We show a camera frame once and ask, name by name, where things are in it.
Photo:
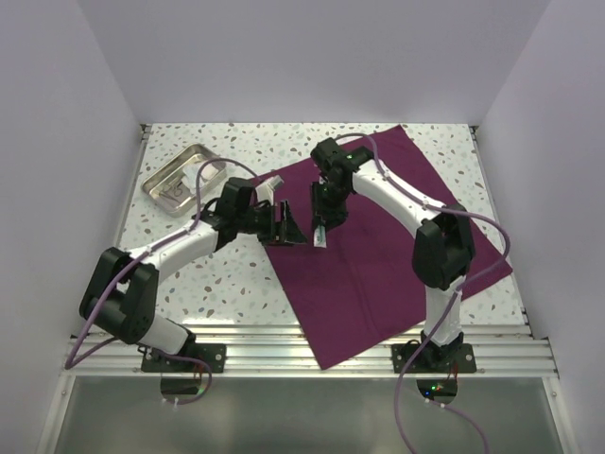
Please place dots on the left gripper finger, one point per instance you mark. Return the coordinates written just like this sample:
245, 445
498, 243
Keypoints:
279, 241
291, 233

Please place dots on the stainless steel tray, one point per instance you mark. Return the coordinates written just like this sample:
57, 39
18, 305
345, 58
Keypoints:
171, 172

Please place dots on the green white packet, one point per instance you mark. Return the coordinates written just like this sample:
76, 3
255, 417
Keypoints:
319, 237

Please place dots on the white blue sterile pouch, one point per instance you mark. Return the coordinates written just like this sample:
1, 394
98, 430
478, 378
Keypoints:
190, 177

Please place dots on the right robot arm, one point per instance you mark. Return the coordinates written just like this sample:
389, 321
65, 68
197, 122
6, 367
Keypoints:
443, 247

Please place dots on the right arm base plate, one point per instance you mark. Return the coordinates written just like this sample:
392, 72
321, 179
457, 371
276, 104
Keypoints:
457, 358

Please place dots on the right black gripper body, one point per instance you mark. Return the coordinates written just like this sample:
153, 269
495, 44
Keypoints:
334, 204

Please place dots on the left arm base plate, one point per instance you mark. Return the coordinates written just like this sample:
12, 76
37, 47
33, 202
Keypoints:
193, 357

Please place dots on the purple cloth mat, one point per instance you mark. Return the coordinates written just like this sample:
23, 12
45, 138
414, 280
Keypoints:
361, 289

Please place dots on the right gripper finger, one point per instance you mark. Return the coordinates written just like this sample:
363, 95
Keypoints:
316, 197
317, 221

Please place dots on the silver hemostat forceps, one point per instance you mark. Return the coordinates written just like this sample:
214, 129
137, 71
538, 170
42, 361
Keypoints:
176, 192

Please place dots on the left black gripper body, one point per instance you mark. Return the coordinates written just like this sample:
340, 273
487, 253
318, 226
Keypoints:
261, 221

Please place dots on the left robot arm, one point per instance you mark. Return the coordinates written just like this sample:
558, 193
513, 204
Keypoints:
121, 296

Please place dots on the aluminium rail frame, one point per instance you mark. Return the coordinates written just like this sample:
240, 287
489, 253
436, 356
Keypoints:
234, 297

